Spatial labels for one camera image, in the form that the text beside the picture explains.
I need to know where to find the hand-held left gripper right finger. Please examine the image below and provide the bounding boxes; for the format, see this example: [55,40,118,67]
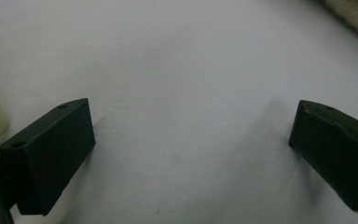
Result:
[288,99,358,215]

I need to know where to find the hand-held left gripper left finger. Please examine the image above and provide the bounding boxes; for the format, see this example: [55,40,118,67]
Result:
[0,97,97,217]

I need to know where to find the beige glove orange fingers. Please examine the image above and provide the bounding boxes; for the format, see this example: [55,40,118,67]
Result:
[318,0,358,47]

